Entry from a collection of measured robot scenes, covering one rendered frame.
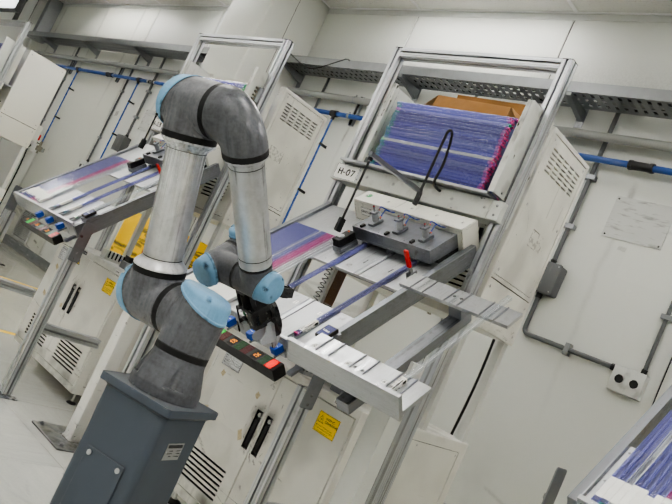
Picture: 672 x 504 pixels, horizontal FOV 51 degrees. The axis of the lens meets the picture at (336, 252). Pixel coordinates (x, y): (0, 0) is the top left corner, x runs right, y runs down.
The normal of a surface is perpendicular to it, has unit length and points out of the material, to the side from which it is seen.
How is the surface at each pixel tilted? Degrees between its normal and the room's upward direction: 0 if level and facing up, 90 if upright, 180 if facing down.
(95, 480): 90
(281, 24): 90
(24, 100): 90
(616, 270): 90
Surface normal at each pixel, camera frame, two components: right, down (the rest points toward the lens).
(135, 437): -0.35, -0.24
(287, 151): 0.67, 0.26
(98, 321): -0.61, -0.34
